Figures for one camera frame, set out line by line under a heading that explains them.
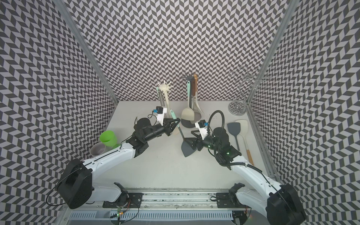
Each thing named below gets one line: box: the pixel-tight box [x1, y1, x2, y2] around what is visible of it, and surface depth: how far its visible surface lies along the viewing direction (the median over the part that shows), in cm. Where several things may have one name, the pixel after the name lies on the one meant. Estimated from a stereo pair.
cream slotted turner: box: [156, 86, 165, 107], surface depth 74 cm
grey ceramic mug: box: [90, 142, 112, 157], surface depth 85 cm
